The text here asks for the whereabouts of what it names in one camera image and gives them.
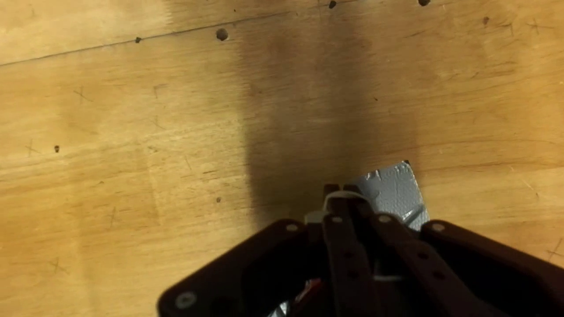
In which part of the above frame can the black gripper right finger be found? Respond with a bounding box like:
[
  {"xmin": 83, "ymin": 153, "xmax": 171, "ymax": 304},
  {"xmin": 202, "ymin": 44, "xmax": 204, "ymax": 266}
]
[{"xmin": 342, "ymin": 183, "xmax": 564, "ymax": 317}]

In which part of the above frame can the white elastic band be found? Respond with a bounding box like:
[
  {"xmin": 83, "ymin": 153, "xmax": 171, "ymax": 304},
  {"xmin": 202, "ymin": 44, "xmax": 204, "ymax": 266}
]
[{"xmin": 303, "ymin": 188, "xmax": 366, "ymax": 227}]

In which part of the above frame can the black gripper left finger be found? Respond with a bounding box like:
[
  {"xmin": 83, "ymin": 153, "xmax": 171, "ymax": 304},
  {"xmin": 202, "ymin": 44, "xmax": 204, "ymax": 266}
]
[{"xmin": 157, "ymin": 183, "xmax": 377, "ymax": 317}]

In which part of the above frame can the silver tape patch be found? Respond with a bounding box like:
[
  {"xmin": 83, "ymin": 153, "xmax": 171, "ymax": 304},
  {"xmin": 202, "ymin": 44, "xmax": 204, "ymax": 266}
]
[{"xmin": 350, "ymin": 158, "xmax": 431, "ymax": 232}]

